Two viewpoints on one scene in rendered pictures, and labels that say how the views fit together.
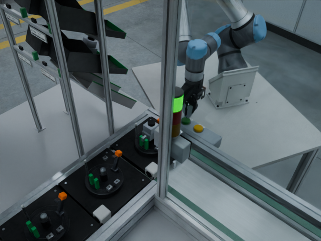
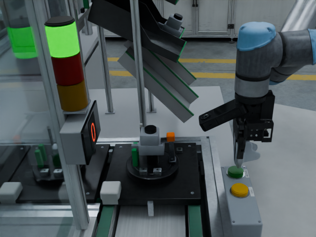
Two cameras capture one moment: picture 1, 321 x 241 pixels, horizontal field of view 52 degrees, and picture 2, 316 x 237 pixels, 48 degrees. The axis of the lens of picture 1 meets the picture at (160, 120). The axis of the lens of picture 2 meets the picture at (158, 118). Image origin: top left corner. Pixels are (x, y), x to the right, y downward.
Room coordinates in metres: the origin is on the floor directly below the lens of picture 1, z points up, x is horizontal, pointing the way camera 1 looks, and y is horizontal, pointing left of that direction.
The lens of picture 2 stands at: (0.49, -0.60, 1.55)
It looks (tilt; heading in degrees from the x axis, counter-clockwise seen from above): 30 degrees down; 54
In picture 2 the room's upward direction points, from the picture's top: 3 degrees counter-clockwise
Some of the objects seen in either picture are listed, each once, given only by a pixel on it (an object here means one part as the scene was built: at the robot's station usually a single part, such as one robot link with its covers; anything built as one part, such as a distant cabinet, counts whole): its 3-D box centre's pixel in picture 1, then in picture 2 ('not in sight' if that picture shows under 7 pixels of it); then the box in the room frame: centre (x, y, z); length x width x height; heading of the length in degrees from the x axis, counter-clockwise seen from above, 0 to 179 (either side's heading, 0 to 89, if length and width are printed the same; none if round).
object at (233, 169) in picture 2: not in sight; (235, 172); (1.07, -0.11, 0.96); 0.04 x 0.04 x 0.02
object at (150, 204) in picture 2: not in sight; (150, 208); (0.83, -0.06, 0.95); 0.01 x 0.01 x 0.04; 50
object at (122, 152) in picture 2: (151, 145); (153, 170); (0.91, 0.03, 0.96); 0.24 x 0.24 x 0.02; 50
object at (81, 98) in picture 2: not in sight; (72, 93); (0.70, -0.04, 1.28); 0.05 x 0.05 x 0.05
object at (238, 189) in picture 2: not in sight; (239, 191); (1.03, -0.17, 0.96); 0.04 x 0.04 x 0.02
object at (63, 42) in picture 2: not in sight; (62, 38); (0.70, -0.04, 1.38); 0.05 x 0.05 x 0.05
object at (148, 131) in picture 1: (149, 129); (147, 139); (0.91, 0.04, 1.06); 0.08 x 0.04 x 0.07; 140
